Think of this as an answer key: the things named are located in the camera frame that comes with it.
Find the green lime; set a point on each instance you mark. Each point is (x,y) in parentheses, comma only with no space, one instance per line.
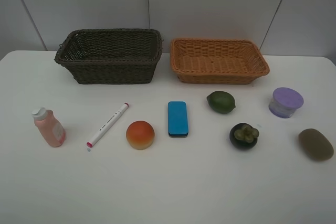
(221,102)

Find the dark purple mangosteen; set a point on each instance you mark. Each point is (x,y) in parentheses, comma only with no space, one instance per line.
(243,136)

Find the purple lidded round container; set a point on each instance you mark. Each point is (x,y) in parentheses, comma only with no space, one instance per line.
(285,102)

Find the brown kiwi fruit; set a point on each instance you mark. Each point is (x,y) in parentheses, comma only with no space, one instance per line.
(315,145)

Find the blue whiteboard eraser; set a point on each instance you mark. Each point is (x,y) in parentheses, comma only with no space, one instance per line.
(177,119)

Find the orange round bread bun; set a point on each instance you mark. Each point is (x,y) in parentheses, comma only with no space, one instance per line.
(140,135)

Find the orange wicker basket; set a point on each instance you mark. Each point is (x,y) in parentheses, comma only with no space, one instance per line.
(217,61)

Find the white marker red caps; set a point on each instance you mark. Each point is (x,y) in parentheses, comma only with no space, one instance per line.
(107,125)

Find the dark brown wicker basket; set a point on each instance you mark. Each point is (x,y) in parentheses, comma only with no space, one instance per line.
(111,56)

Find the pink bottle white cap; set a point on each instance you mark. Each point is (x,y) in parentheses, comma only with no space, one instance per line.
(49,127)

